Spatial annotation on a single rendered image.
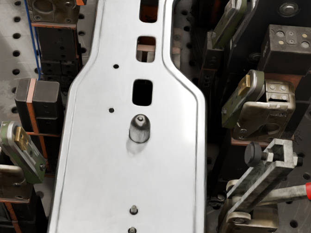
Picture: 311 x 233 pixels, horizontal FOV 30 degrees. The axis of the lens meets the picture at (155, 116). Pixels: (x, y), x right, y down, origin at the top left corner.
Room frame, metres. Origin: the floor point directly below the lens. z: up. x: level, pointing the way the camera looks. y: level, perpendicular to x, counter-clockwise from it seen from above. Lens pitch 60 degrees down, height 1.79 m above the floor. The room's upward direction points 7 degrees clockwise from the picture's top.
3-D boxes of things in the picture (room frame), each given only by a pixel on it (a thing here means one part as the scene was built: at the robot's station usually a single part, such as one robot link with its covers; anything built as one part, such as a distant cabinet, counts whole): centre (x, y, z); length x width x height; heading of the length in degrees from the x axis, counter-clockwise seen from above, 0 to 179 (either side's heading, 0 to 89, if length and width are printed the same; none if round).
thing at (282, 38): (0.55, -0.19, 0.91); 0.07 x 0.05 x 0.42; 93
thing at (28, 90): (0.48, 0.20, 0.84); 0.11 x 0.08 x 0.29; 93
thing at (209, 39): (0.63, -0.09, 0.84); 0.04 x 0.03 x 0.29; 3
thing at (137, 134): (0.42, 0.02, 1.02); 0.03 x 0.03 x 0.07
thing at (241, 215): (0.28, -0.13, 1.06); 0.03 x 0.01 x 0.03; 93
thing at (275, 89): (0.48, -0.17, 0.88); 0.11 x 0.09 x 0.37; 93
